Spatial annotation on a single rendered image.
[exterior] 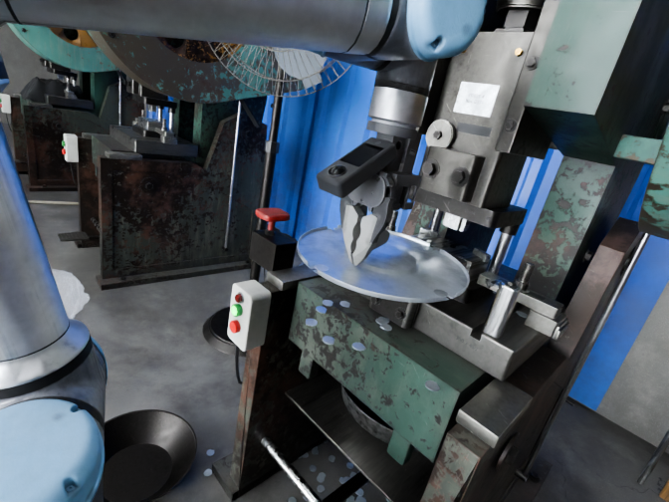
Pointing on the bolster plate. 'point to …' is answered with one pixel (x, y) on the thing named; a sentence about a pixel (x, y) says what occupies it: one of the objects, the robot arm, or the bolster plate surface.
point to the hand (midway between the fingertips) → (352, 257)
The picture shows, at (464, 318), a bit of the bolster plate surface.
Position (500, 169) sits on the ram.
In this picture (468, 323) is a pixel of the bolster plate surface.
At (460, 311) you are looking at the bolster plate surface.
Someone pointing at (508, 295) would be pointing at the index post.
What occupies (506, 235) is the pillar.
